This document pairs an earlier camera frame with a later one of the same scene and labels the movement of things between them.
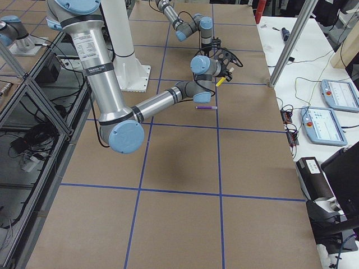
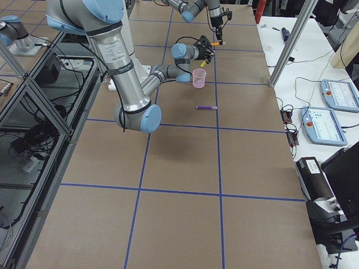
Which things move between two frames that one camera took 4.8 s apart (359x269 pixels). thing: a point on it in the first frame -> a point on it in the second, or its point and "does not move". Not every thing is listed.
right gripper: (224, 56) -> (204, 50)
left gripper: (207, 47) -> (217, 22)
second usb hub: (291, 135) does not move
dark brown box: (313, 181) does not move
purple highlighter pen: (206, 107) does not move
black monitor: (341, 170) does not move
